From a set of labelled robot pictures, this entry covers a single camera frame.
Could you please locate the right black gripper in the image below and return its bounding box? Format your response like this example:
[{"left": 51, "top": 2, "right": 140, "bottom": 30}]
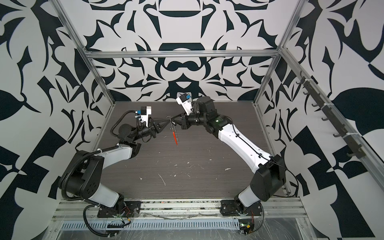
[{"left": 172, "top": 109, "right": 210, "bottom": 131}]

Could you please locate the large keyring with red handle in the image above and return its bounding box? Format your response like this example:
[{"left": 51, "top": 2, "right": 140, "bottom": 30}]
[{"left": 167, "top": 116, "right": 179, "bottom": 146}]

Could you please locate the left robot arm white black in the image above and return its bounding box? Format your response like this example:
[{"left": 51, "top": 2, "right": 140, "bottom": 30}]
[{"left": 58, "top": 118, "right": 172, "bottom": 208}]

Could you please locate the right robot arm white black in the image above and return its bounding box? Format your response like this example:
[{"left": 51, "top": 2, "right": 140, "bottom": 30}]
[{"left": 176, "top": 94, "right": 287, "bottom": 211}]

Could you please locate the small green-lit circuit board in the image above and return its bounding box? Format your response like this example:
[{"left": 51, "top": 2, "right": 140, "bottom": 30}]
[{"left": 239, "top": 221, "right": 255, "bottom": 235}]

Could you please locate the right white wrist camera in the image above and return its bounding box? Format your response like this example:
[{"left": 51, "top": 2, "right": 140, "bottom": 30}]
[{"left": 176, "top": 93, "right": 193, "bottom": 116}]

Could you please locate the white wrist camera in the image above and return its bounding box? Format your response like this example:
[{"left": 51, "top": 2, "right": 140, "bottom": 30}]
[
  {"left": 176, "top": 93, "right": 193, "bottom": 116},
  {"left": 136, "top": 106, "right": 152, "bottom": 127}
]

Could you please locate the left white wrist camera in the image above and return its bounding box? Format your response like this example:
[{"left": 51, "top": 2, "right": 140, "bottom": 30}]
[{"left": 136, "top": 106, "right": 152, "bottom": 127}]

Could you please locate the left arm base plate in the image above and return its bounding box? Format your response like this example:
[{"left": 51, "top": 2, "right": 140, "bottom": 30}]
[{"left": 97, "top": 201, "right": 142, "bottom": 218}]

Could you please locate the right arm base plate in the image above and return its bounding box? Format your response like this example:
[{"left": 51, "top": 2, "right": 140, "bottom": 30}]
[{"left": 220, "top": 200, "right": 263, "bottom": 217}]

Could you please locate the aluminium frame back crossbar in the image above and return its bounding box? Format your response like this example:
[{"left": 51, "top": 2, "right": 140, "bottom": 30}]
[{"left": 85, "top": 50, "right": 278, "bottom": 59}]

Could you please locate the aluminium frame front rail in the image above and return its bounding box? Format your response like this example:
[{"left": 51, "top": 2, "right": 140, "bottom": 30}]
[{"left": 50, "top": 196, "right": 308, "bottom": 221}]

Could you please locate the white slotted cable duct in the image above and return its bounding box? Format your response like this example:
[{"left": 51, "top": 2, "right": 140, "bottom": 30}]
[{"left": 61, "top": 219, "right": 240, "bottom": 231}]

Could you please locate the grey wall hook rack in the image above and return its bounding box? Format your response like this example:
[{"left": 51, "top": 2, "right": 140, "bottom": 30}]
[{"left": 297, "top": 76, "right": 367, "bottom": 159}]

